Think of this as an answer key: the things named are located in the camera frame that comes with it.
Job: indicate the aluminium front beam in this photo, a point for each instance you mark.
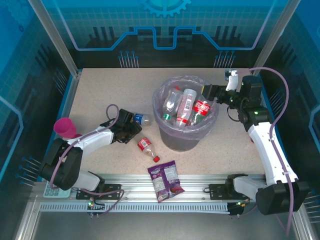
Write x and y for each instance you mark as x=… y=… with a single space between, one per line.
x=140 y=182

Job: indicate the small red label bottle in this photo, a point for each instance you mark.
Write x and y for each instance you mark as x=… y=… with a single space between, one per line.
x=182 y=123

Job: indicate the grey mesh waste bin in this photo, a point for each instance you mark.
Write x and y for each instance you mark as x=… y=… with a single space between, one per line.
x=178 y=142

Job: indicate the green label plastic bottle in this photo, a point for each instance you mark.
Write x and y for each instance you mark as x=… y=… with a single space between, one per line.
x=169 y=117

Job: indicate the purple snack bag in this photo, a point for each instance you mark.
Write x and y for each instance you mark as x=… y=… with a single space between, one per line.
x=165 y=182

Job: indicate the aluminium frame post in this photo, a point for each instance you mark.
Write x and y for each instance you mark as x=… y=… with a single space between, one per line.
x=276 y=37
x=54 y=37

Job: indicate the cola bottle with red cap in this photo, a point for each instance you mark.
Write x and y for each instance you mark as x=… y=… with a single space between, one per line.
x=146 y=146

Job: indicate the pink plastic goblet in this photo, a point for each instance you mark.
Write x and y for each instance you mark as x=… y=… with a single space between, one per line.
x=64 y=127

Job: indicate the clear crushed plastic bottle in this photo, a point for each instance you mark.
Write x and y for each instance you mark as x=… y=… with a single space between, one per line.
x=171 y=101

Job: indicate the blue label cola bottle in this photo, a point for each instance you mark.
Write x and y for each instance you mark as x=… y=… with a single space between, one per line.
x=145 y=119

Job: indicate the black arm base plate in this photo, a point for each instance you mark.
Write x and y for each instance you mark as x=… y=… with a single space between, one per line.
x=217 y=191
x=112 y=191

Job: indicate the light blue calculator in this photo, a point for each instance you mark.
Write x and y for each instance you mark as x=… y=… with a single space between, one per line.
x=50 y=193

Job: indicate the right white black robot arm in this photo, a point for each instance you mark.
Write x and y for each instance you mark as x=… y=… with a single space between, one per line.
x=272 y=150

